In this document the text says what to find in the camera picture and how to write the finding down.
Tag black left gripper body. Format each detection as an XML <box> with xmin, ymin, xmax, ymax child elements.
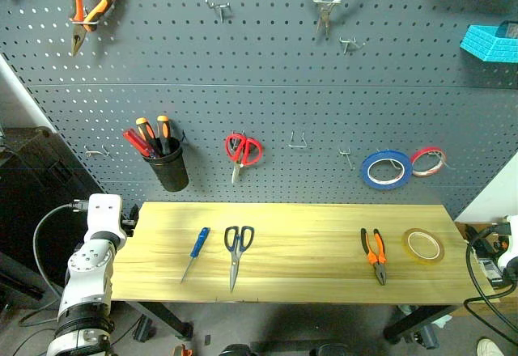
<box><xmin>121</xmin><ymin>205</ymin><xmax>141</xmax><ymax>237</ymax></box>

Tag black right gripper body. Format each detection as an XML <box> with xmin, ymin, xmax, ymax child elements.
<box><xmin>465</xmin><ymin>223</ymin><xmax>506</xmax><ymax>289</ymax></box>

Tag black cup holder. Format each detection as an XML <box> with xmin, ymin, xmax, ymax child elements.
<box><xmin>142</xmin><ymin>136</ymin><xmax>190</xmax><ymax>193</ymax></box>

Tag grey metal pegboard wall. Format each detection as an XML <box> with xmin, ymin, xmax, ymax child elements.
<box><xmin>0</xmin><ymin>0</ymin><xmax>518</xmax><ymax>220</ymax></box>

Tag silver metal pegboard hook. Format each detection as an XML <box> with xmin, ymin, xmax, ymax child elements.
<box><xmin>84</xmin><ymin>144</ymin><xmax>112</xmax><ymax>159</ymax></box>
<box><xmin>338</xmin><ymin>36</ymin><xmax>366</xmax><ymax>55</ymax></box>
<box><xmin>204</xmin><ymin>0</ymin><xmax>232</xmax><ymax>23</ymax></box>
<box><xmin>287</xmin><ymin>129</ymin><xmax>307</xmax><ymax>150</ymax></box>
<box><xmin>338</xmin><ymin>147</ymin><xmax>357</xmax><ymax>172</ymax></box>

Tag yellow transparent tape roll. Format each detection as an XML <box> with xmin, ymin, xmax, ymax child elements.
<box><xmin>401</xmin><ymin>227</ymin><xmax>446</xmax><ymax>265</ymax></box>

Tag white shoe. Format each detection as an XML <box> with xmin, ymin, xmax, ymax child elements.
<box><xmin>476</xmin><ymin>337</ymin><xmax>507</xmax><ymax>356</ymax></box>

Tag black metal table leg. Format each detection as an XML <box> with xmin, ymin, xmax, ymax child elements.
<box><xmin>382</xmin><ymin>304</ymin><xmax>463</xmax><ymax>345</ymax></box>
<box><xmin>136</xmin><ymin>302</ymin><xmax>195</xmax><ymax>341</ymax></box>

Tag orange black combination pliers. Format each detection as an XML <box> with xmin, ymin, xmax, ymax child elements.
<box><xmin>359</xmin><ymin>227</ymin><xmax>389</xmax><ymax>286</ymax></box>

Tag red tape roll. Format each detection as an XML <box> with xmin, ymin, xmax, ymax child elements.
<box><xmin>410</xmin><ymin>146</ymin><xmax>448</xmax><ymax>178</ymax></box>

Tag blue tape roll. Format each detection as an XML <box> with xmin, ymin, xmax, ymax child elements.
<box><xmin>359</xmin><ymin>150</ymin><xmax>414</xmax><ymax>191</ymax></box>

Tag dark rounded shape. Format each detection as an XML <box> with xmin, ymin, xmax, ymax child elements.
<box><xmin>219</xmin><ymin>343</ymin><xmax>255</xmax><ymax>356</ymax></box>
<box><xmin>314</xmin><ymin>343</ymin><xmax>350</xmax><ymax>356</ymax></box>

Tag cyan plastic storage bin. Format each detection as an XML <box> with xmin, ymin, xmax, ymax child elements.
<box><xmin>459</xmin><ymin>23</ymin><xmax>518</xmax><ymax>65</ymax></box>

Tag orange black long-nose pliers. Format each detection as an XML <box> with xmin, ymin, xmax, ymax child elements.
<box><xmin>68</xmin><ymin>0</ymin><xmax>121</xmax><ymax>58</ymax></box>

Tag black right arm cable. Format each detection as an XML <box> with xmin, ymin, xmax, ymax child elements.
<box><xmin>462</xmin><ymin>224</ymin><xmax>518</xmax><ymax>346</ymax></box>

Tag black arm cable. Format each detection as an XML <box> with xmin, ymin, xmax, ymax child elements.
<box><xmin>32</xmin><ymin>199</ymin><xmax>91</xmax><ymax>297</ymax></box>
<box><xmin>462</xmin><ymin>224</ymin><xmax>518</xmax><ymax>346</ymax></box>

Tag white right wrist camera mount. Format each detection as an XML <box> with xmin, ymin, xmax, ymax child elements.
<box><xmin>496</xmin><ymin>214</ymin><xmax>518</xmax><ymax>281</ymax></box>

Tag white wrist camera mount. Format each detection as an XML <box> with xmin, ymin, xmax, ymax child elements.
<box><xmin>496</xmin><ymin>214</ymin><xmax>518</xmax><ymax>281</ymax></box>
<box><xmin>86</xmin><ymin>193</ymin><xmax>129</xmax><ymax>248</ymax></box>

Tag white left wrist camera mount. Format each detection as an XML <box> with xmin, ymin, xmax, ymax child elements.
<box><xmin>86</xmin><ymin>193</ymin><xmax>129</xmax><ymax>248</ymax></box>

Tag blue handled screwdriver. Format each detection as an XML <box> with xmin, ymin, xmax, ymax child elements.
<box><xmin>180</xmin><ymin>227</ymin><xmax>212</xmax><ymax>285</ymax></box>

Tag red handled screwdriver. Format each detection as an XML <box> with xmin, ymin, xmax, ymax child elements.
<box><xmin>122</xmin><ymin>128</ymin><xmax>157</xmax><ymax>159</ymax></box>

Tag orange black handled screwdriver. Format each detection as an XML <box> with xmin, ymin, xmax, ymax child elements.
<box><xmin>156</xmin><ymin>114</ymin><xmax>173</xmax><ymax>156</ymax></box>
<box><xmin>135</xmin><ymin>117</ymin><xmax>163</xmax><ymax>157</ymax></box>

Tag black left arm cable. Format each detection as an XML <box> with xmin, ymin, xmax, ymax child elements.
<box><xmin>32</xmin><ymin>199</ymin><xmax>91</xmax><ymax>297</ymax></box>

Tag black handled scissors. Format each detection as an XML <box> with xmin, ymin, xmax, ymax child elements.
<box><xmin>223</xmin><ymin>225</ymin><xmax>256</xmax><ymax>294</ymax></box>

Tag red handled scissors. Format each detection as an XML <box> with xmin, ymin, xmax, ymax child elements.
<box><xmin>224</xmin><ymin>130</ymin><xmax>264</xmax><ymax>185</ymax></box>

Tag black white handled pliers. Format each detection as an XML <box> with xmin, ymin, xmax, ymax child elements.
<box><xmin>301</xmin><ymin>0</ymin><xmax>367</xmax><ymax>37</ymax></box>

